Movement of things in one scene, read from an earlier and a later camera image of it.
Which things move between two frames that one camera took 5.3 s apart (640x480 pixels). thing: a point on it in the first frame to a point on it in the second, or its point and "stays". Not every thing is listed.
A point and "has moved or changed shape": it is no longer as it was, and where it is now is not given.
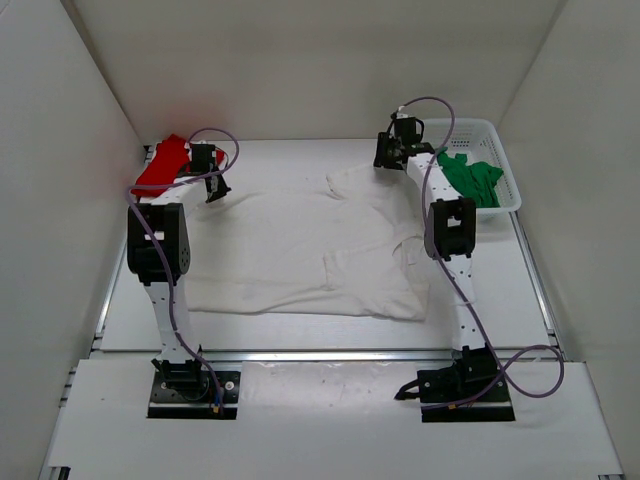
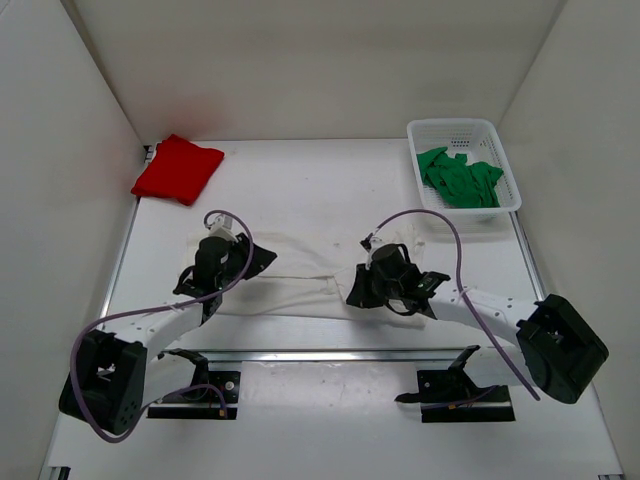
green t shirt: x=476 y=180 stays
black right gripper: x=386 y=143 to x=361 y=296
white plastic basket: x=478 y=139 stays
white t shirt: x=352 y=244 has moved or changed shape
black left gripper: x=222 y=190 to x=260 y=260
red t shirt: x=170 y=161 stays
